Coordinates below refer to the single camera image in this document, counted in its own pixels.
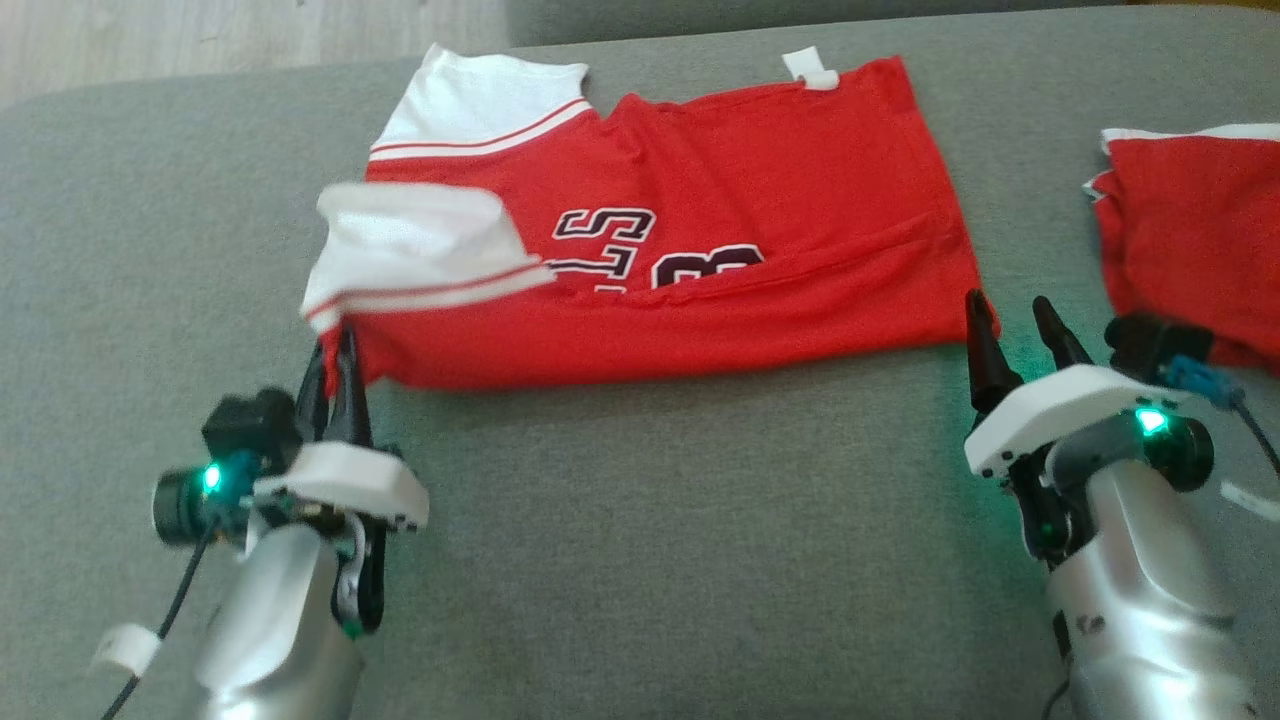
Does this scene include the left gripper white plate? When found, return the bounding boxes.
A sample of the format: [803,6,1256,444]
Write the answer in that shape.
[255,321,431,636]

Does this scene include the red shorts with white stripe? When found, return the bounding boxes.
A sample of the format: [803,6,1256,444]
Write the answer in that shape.
[1083,123,1280,377]

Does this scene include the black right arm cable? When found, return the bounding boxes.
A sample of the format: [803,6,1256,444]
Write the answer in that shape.
[1165,355,1280,473]

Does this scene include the grey sofa seat cushion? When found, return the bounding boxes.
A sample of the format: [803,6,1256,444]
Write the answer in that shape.
[0,5,1280,720]

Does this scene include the white left cable label tag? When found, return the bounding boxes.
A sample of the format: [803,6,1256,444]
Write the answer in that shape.
[89,622,162,677]

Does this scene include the grey sofa back cushion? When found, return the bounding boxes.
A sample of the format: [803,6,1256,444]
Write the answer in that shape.
[505,0,1136,49]

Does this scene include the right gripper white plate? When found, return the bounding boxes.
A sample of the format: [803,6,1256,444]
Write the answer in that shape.
[964,289,1192,562]

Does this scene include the red jersey with white sleeves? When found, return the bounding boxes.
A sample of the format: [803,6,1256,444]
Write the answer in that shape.
[301,43,1001,392]

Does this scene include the white cable label tag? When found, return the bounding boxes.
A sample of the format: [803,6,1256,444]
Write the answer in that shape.
[1221,479,1280,524]
[89,622,162,677]

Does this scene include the white right cable label tag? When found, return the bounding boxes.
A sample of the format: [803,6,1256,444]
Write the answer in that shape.
[1221,479,1280,524]

